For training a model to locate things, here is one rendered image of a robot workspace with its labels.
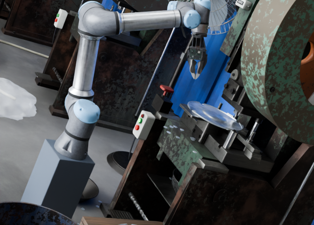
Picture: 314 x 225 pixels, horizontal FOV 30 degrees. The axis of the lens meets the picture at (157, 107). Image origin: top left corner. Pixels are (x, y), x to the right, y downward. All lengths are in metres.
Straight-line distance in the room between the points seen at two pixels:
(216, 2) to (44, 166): 1.48
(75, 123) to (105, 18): 0.47
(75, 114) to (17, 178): 0.82
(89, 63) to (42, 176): 0.54
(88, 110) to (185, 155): 0.54
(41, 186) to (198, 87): 2.82
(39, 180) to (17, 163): 0.73
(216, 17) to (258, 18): 1.20
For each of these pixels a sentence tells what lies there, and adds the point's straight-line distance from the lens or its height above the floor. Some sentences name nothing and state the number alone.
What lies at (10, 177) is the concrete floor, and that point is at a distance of 3.19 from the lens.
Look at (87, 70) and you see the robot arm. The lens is 2.56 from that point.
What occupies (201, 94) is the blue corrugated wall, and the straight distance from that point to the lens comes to 5.09.
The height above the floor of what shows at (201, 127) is 0.71.
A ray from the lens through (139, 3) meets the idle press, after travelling 3.89.
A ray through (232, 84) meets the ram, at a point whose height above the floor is 0.96.
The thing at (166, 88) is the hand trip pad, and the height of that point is 0.76.
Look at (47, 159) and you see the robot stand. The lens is 2.58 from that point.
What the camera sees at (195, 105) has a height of 0.78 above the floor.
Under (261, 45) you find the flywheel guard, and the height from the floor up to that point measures 1.24.
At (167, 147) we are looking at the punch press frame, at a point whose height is 0.53.
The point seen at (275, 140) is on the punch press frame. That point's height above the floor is 0.79.
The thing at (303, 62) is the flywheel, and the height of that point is 1.23.
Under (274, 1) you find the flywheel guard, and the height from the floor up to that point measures 1.40.
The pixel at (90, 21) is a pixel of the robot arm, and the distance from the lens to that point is 2.40.
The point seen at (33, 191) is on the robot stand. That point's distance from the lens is 2.66.
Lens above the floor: 1.48
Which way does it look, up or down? 16 degrees down
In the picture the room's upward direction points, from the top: 24 degrees clockwise
